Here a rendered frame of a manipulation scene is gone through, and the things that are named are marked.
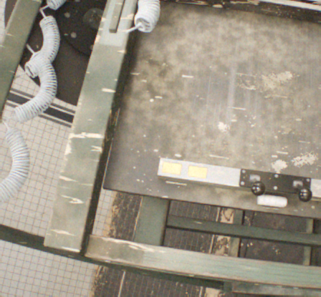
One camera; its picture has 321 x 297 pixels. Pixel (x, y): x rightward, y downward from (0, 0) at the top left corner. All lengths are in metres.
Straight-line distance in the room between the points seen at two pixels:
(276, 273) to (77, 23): 1.30
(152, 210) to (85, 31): 0.94
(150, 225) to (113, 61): 0.48
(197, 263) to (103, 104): 0.49
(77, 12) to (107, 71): 0.71
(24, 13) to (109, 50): 0.58
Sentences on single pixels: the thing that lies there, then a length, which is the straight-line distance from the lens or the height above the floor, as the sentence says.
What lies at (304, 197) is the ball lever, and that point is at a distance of 1.07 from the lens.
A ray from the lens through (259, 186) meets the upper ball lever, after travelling 1.05.
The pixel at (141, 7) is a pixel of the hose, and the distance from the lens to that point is 1.23.
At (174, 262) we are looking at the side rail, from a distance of 1.11.
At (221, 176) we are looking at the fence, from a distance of 1.17.
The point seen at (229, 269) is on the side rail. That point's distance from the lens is 1.12.
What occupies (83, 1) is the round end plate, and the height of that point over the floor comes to 1.93.
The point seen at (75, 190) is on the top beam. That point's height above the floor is 1.90.
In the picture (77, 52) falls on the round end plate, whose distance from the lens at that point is 1.83.
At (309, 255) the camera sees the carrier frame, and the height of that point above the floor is 0.18.
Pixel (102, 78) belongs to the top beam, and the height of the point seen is 1.90.
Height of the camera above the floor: 2.21
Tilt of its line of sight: 25 degrees down
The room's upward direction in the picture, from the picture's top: 70 degrees counter-clockwise
